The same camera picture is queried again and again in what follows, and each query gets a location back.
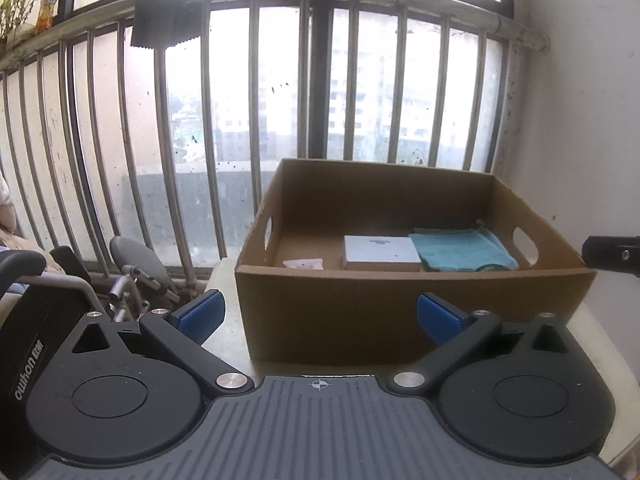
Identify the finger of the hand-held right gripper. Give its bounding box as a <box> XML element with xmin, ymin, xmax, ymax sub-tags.
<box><xmin>581</xmin><ymin>235</ymin><xmax>640</xmax><ymax>278</ymax></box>

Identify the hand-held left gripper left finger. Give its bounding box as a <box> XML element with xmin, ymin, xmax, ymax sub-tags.
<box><xmin>70</xmin><ymin>290</ymin><xmax>253</xmax><ymax>397</ymax></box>

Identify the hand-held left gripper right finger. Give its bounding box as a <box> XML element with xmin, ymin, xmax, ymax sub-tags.
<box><xmin>387</xmin><ymin>292</ymin><xmax>577</xmax><ymax>397</ymax></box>

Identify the brown cardboard box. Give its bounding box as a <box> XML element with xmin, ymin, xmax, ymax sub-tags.
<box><xmin>234</xmin><ymin>157</ymin><xmax>598</xmax><ymax>367</ymax></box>

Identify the light blue towel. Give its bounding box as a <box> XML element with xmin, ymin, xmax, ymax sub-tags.
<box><xmin>409</xmin><ymin>228</ymin><xmax>519</xmax><ymax>273</ymax></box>

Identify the white box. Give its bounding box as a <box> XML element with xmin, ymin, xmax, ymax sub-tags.
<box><xmin>342</xmin><ymin>235</ymin><xmax>422</xmax><ymax>272</ymax></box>

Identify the black wheelchair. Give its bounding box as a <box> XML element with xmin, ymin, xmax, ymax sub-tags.
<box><xmin>0</xmin><ymin>236</ymin><xmax>183</xmax><ymax>411</ymax></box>

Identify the metal window railing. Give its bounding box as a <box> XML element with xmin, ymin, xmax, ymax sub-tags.
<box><xmin>0</xmin><ymin>0</ymin><xmax>551</xmax><ymax>286</ymax></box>

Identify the dark cloth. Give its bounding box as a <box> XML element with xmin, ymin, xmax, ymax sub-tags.
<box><xmin>131</xmin><ymin>0</ymin><xmax>202</xmax><ymax>51</ymax></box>

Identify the orange bottle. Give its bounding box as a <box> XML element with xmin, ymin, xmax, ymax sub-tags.
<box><xmin>36</xmin><ymin>0</ymin><xmax>62</xmax><ymax>31</ymax></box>

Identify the green potted plant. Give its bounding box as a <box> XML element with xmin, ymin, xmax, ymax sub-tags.
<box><xmin>0</xmin><ymin>0</ymin><xmax>46</xmax><ymax>43</ymax></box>

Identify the black window frame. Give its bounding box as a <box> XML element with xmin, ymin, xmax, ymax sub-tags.
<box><xmin>57</xmin><ymin>0</ymin><xmax>516</xmax><ymax>161</ymax></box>

